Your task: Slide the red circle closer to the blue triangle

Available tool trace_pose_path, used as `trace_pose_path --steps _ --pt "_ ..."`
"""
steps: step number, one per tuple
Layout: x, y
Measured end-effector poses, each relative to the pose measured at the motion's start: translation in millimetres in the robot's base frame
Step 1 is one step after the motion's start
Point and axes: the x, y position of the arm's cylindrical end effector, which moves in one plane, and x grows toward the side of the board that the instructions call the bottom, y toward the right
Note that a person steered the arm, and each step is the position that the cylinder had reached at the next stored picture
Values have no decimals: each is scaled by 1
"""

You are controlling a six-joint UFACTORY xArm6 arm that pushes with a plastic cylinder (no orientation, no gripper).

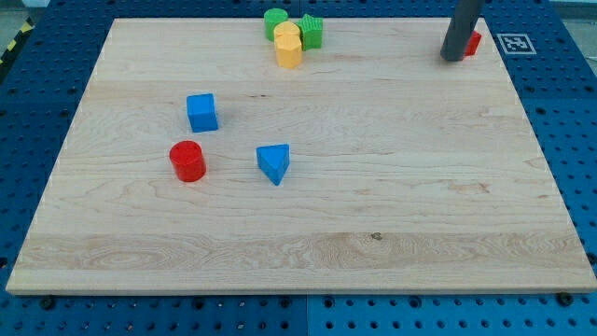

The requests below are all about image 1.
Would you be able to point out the yellow hexagon block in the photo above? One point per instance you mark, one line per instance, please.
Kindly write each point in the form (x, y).
(288, 49)

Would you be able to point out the black yellow hazard tape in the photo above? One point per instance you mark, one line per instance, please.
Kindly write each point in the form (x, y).
(15, 46)

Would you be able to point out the red cylinder block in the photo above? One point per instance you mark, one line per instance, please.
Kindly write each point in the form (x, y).
(187, 160)

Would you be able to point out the green cylinder block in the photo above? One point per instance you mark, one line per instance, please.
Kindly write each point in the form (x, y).
(272, 17)

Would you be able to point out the green star block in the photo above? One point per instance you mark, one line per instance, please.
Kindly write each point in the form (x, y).
(311, 31)

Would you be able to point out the white fiducial marker tag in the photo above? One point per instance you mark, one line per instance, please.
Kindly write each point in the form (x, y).
(516, 44)

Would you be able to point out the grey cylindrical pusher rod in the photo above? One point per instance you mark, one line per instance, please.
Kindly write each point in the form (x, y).
(462, 25)

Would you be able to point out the blue triangle block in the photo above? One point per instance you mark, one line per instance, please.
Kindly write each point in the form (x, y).
(273, 161)

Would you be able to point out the blue cube block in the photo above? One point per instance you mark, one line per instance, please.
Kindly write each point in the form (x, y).
(201, 113)

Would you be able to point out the yellow cylinder block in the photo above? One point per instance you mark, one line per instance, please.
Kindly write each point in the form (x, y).
(286, 28)

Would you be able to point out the red block behind rod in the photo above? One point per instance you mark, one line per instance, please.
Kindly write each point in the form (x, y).
(473, 44)

